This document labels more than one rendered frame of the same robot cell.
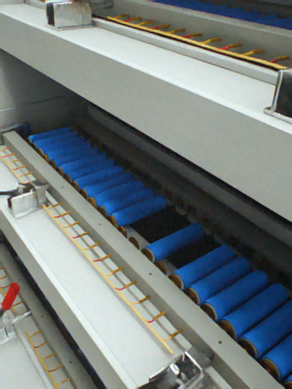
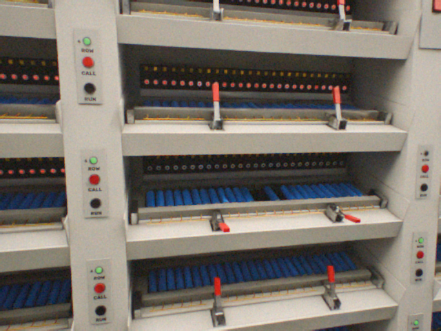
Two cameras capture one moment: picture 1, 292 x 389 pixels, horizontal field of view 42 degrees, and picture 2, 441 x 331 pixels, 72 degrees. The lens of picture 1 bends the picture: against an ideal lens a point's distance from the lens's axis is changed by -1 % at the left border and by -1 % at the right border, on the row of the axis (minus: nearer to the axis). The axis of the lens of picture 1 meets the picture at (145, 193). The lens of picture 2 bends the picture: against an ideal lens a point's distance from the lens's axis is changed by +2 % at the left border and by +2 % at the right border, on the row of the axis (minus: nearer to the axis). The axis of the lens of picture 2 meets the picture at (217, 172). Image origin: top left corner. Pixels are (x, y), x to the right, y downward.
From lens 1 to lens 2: 63 cm
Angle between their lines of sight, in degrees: 57
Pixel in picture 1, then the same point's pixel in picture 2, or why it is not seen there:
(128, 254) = (282, 203)
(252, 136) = (337, 136)
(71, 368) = (260, 284)
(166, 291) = (303, 201)
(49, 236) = (246, 224)
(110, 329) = (306, 223)
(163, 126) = (303, 146)
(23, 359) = (238, 309)
